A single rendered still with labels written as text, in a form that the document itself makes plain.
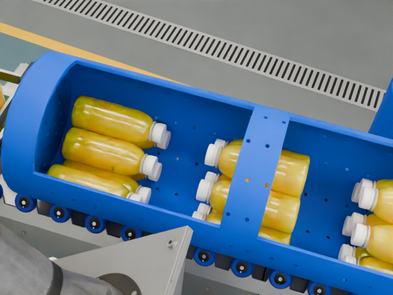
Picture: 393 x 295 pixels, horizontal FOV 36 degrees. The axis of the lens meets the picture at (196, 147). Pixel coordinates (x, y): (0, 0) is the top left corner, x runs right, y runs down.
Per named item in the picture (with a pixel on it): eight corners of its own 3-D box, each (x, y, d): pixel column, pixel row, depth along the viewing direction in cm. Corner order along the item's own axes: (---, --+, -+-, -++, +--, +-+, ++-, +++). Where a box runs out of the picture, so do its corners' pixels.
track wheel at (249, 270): (256, 260, 114) (257, 256, 116) (233, 253, 115) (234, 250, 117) (250, 282, 115) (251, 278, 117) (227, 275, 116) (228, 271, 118)
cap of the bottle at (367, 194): (371, 191, 109) (361, 188, 110) (376, 186, 106) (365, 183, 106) (366, 211, 108) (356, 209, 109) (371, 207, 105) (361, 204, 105)
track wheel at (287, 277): (295, 272, 114) (295, 268, 115) (271, 265, 114) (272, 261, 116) (288, 293, 115) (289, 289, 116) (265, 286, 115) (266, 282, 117)
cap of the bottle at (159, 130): (151, 145, 119) (160, 147, 119) (151, 134, 116) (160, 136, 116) (158, 129, 121) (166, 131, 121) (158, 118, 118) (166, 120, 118)
